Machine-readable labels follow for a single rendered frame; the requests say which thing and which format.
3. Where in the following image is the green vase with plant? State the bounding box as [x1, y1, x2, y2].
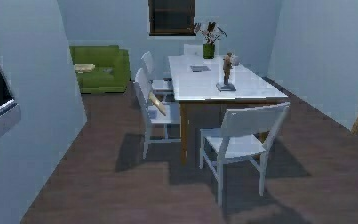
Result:
[192, 21, 228, 60]

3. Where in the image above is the grey composition notebook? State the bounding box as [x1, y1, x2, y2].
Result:
[189, 64, 212, 73]

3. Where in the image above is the dark framed window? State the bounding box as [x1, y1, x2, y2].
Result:
[147, 0, 197, 37]

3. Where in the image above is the brown figure statue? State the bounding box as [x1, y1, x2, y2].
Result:
[215, 51, 237, 92]

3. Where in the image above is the tan flat book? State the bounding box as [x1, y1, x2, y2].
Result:
[74, 63, 96, 74]

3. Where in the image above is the white top dining table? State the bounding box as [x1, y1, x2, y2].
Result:
[167, 54, 289, 166]

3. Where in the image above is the white dining chair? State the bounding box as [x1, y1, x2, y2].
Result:
[183, 43, 204, 57]
[133, 67, 182, 160]
[199, 101, 292, 207]
[140, 50, 174, 94]

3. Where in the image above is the green armchair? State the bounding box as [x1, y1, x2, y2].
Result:
[69, 44, 132, 95]

